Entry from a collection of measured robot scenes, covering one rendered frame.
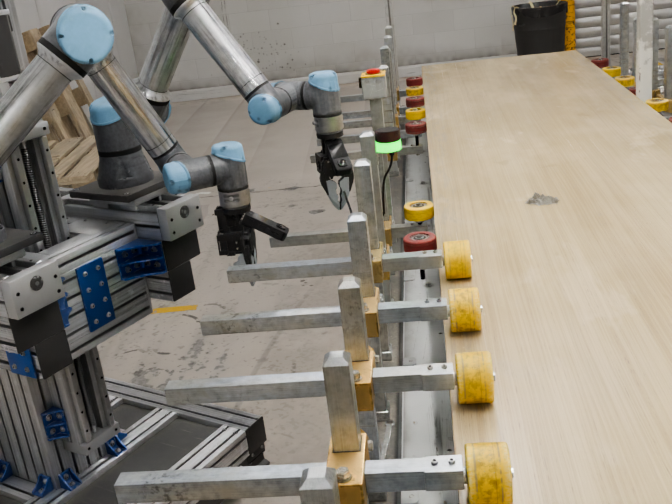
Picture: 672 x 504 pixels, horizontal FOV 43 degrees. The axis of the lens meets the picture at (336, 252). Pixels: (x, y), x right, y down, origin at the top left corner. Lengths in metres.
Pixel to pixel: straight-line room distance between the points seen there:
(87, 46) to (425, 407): 1.05
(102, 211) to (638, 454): 1.63
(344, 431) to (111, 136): 1.38
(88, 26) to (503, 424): 1.15
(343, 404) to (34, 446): 1.58
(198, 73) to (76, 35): 8.14
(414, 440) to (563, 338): 0.42
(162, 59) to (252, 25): 7.46
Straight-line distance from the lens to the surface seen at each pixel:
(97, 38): 1.87
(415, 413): 1.88
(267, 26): 9.80
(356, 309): 1.33
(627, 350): 1.52
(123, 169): 2.35
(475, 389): 1.32
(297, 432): 3.03
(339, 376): 1.10
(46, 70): 1.89
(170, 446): 2.70
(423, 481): 1.13
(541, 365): 1.47
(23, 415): 2.55
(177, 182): 1.98
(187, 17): 2.16
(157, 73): 2.39
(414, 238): 2.06
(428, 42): 9.78
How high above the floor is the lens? 1.61
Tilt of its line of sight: 21 degrees down
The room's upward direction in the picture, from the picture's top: 7 degrees counter-clockwise
